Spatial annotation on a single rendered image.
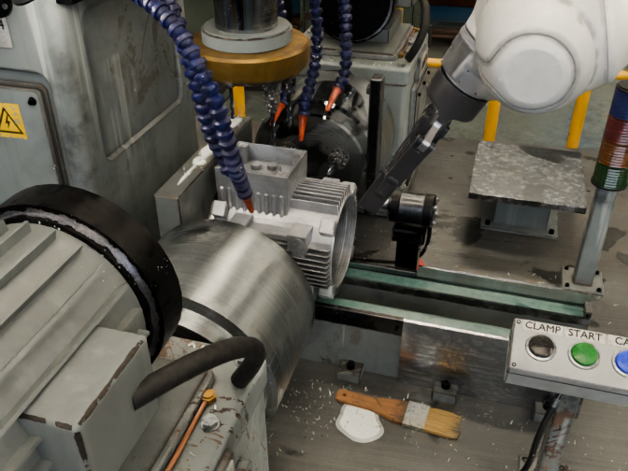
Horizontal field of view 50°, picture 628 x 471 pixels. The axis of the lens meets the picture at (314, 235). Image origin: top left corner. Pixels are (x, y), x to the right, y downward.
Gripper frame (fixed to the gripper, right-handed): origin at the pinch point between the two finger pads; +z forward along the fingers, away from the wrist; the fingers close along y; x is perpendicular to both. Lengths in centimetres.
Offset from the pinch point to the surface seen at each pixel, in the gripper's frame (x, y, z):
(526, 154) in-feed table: 31, -68, 9
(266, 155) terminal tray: -17.2, -10.8, 12.7
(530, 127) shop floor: 88, -299, 82
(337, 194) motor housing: -4.2, -4.8, 7.6
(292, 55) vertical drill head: -20.9, -2.1, -8.7
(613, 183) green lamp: 37, -33, -9
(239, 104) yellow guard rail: -56, -225, 135
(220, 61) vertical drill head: -28.3, 2.8, -4.5
